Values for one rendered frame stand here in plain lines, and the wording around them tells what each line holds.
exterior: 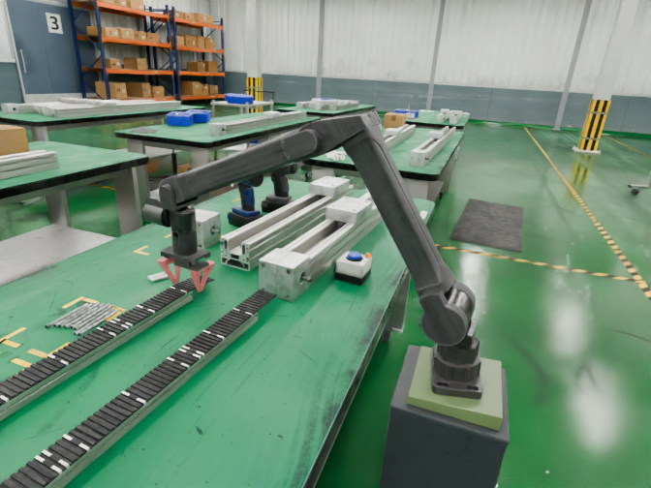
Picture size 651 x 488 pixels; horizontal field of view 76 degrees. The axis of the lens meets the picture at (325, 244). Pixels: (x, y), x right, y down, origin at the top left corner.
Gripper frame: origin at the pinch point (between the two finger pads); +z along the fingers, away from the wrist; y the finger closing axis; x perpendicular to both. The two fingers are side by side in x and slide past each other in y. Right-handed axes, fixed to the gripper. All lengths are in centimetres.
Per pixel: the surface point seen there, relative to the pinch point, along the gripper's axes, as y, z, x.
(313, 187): 3, -8, -76
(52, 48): 1084, -58, -714
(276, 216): 2.1, -4.5, -45.7
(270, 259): -16.9, -6.5, -11.4
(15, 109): 386, 4, -190
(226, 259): 4.4, 2.7, -20.9
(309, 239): -16.9, -4.7, -33.0
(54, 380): -2.0, 2.0, 35.7
